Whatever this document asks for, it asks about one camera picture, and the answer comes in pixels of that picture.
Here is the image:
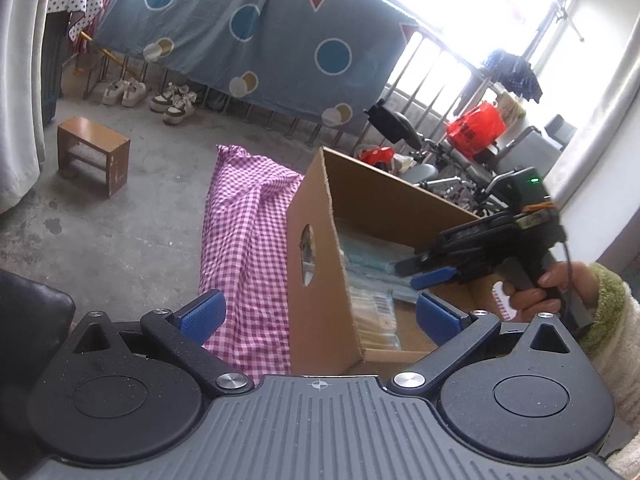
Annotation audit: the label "brown cardboard box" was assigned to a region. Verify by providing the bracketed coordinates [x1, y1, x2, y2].
[285, 146, 507, 376]

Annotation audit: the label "dark white sneaker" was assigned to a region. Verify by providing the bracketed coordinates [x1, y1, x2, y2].
[163, 91, 198, 126]
[149, 82, 189, 113]

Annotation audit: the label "beige cotton swabs pack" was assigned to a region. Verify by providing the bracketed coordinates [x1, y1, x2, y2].
[348, 286, 401, 351]

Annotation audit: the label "small wooden stool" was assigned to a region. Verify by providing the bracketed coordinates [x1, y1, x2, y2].
[56, 116, 131, 197]

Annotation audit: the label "green fleece sleeve forearm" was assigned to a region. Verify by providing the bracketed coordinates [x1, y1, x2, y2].
[580, 263, 640, 431]

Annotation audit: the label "black wheelchair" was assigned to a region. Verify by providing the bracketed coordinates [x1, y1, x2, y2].
[366, 99, 560, 217]

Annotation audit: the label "white sneaker far left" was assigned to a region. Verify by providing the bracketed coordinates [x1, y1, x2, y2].
[102, 79, 128, 106]

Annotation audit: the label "blue face masks pack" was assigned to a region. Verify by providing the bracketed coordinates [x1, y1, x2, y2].
[336, 221, 418, 302]

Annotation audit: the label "red plastic bag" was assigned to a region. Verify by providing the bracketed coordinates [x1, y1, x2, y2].
[356, 145, 395, 166]
[446, 101, 506, 158]

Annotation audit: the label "dark blue hanging clothes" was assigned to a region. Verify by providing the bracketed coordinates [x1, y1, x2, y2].
[484, 50, 542, 103]

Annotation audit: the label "grey sheet with circles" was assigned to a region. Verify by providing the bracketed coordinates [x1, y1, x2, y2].
[94, 0, 419, 133]

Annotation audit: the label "red plastic bag upper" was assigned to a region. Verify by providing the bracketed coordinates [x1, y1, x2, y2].
[446, 101, 506, 158]

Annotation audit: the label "right hand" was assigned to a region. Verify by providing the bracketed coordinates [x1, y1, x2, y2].
[510, 260, 600, 323]

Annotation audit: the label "red plastic bag lower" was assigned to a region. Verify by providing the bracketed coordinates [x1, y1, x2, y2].
[356, 145, 395, 166]

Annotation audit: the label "pink checkered cloth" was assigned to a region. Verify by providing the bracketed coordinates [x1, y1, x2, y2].
[200, 145, 303, 382]

